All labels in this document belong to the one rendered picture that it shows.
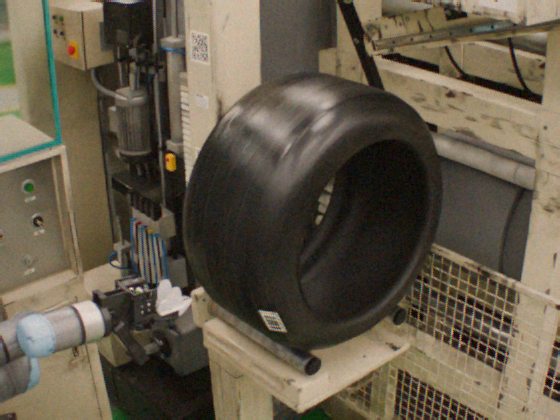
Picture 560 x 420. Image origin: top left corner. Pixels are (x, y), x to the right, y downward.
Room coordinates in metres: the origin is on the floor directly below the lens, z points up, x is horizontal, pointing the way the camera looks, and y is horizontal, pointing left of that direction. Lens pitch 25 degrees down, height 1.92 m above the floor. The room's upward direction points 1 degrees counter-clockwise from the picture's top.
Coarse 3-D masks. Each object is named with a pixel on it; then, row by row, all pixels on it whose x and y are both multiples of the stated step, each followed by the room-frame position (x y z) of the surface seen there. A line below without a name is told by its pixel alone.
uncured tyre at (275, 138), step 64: (256, 128) 1.40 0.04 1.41; (320, 128) 1.35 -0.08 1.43; (384, 128) 1.42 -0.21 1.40; (192, 192) 1.40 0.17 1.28; (256, 192) 1.29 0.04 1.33; (320, 192) 1.30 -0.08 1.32; (384, 192) 1.72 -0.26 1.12; (192, 256) 1.38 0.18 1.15; (256, 256) 1.25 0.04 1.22; (320, 256) 1.69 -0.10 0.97; (384, 256) 1.63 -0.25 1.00; (256, 320) 1.28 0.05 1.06; (320, 320) 1.31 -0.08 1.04
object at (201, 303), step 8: (200, 288) 1.58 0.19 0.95; (192, 296) 1.56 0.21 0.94; (200, 296) 1.56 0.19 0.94; (208, 296) 1.57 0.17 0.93; (192, 304) 1.57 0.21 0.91; (200, 304) 1.56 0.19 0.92; (208, 304) 1.57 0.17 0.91; (200, 312) 1.55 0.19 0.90; (208, 312) 1.57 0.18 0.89; (200, 320) 1.55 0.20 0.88; (208, 320) 1.56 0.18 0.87
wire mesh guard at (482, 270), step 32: (448, 256) 1.63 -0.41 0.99; (448, 288) 1.63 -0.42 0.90; (512, 288) 1.47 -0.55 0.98; (384, 320) 1.79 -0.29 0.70; (512, 320) 1.47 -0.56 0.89; (544, 320) 1.40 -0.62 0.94; (448, 352) 1.60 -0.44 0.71; (480, 352) 1.53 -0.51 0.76; (544, 352) 1.39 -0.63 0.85; (352, 384) 1.88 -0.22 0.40; (448, 416) 1.58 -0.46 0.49; (544, 416) 1.35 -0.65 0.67
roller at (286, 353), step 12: (216, 312) 1.55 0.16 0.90; (228, 312) 1.53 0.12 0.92; (240, 324) 1.48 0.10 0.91; (252, 336) 1.45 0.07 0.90; (264, 336) 1.43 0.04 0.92; (276, 348) 1.39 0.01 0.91; (288, 348) 1.37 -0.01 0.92; (288, 360) 1.35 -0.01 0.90; (300, 360) 1.33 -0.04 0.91; (312, 360) 1.32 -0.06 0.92; (312, 372) 1.32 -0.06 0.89
